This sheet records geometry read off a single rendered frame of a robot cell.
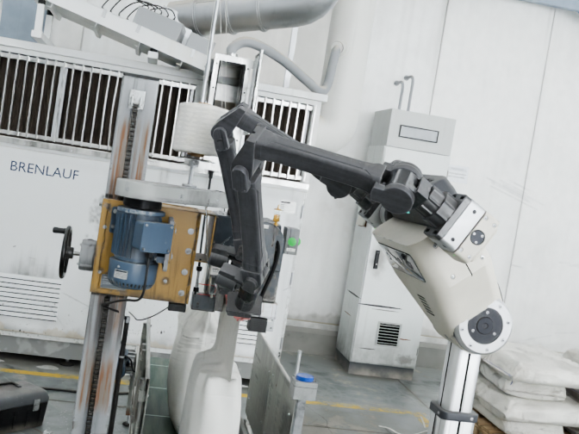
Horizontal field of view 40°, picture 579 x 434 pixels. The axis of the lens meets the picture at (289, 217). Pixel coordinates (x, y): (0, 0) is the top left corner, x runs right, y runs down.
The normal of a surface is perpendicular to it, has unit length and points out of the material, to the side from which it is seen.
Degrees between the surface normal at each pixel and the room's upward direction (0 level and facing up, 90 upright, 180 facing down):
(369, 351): 90
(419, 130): 90
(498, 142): 90
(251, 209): 129
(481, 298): 115
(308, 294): 90
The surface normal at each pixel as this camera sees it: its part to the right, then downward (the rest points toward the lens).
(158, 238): 0.57, 0.13
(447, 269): 0.17, 0.08
